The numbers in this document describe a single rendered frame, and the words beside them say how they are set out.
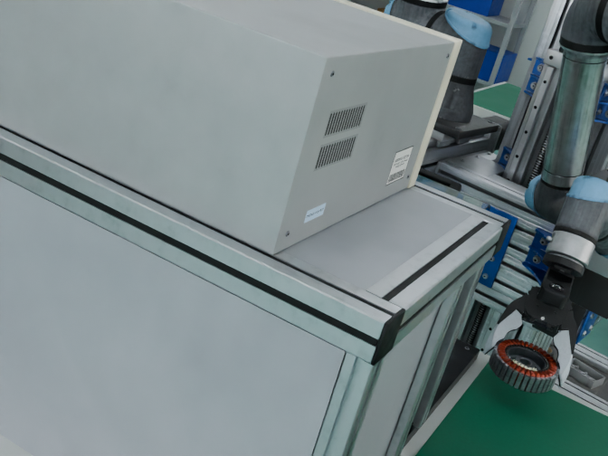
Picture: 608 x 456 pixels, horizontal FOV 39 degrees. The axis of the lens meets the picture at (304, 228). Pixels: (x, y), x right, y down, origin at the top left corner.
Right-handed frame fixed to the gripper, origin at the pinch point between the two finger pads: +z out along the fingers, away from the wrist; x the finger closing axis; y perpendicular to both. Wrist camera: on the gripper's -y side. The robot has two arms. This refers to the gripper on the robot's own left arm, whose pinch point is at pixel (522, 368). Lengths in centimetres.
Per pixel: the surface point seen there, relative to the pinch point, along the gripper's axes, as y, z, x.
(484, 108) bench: 212, -114, 48
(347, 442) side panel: -66, 18, 15
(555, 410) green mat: 5.2, 4.0, -7.8
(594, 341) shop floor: 234, -41, -31
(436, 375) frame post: -23.6, 7.5, 11.5
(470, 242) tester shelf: -48, -8, 12
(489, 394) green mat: 1.5, 6.1, 3.5
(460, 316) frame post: -28.6, -1.2, 11.3
